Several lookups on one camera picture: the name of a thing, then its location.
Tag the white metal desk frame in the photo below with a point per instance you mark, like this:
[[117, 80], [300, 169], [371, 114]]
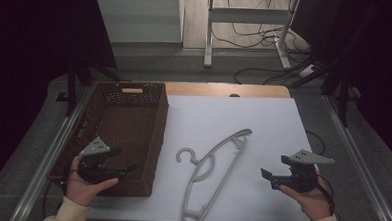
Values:
[[244, 16]]

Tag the black metal stand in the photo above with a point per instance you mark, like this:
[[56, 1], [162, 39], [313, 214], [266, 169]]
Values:
[[72, 88], [343, 97]]

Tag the person's left hand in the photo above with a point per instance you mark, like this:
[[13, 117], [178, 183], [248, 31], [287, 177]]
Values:
[[80, 190]]

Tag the grey plastic clothes hanger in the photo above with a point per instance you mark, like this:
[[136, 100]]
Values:
[[215, 151]]

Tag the person's right hand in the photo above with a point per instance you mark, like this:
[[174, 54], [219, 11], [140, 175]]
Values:
[[313, 204]]

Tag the pale grey cabinet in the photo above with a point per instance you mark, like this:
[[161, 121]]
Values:
[[141, 19]]

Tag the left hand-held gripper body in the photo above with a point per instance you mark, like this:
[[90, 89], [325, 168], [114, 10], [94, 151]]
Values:
[[93, 171]]

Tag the dark curtain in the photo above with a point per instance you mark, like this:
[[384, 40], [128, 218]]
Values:
[[379, 71], [25, 66]]

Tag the grey metal rail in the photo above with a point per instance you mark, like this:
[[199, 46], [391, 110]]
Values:
[[361, 164], [48, 157]]

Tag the white table sheet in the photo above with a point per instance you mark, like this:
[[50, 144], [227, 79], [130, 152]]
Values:
[[250, 116]]

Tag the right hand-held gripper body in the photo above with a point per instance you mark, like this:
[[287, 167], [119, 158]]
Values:
[[302, 178]]

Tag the brown wicker basket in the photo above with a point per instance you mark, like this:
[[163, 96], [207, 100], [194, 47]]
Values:
[[129, 127]]

